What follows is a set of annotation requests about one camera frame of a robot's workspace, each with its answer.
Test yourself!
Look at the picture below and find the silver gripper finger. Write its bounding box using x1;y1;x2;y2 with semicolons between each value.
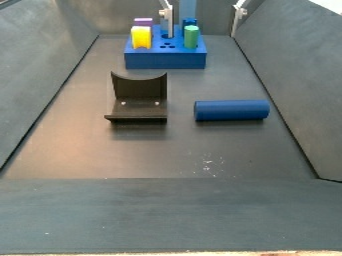
160;0;174;38
230;5;249;37

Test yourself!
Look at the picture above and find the long blue cylinder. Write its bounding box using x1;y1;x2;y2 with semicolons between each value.
194;100;270;121

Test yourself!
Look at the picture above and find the light blue round peg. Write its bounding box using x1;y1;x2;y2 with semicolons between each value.
161;18;169;34

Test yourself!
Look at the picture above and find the blue peg board base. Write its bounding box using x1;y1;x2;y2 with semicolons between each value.
123;25;208;69

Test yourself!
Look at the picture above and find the tall light blue block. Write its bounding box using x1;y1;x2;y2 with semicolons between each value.
180;0;197;20

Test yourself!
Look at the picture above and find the blue star peg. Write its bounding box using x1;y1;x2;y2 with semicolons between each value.
182;18;198;35

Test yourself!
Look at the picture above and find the purple rectangular block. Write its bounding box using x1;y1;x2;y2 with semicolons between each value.
134;17;154;26

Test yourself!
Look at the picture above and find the green hexagonal peg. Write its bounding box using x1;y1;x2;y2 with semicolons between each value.
185;25;200;49

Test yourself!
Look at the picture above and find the yellow notched block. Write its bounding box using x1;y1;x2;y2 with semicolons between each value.
132;26;153;49

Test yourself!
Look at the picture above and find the black curved cradle stand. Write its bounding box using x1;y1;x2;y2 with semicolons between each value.
105;73;169;122

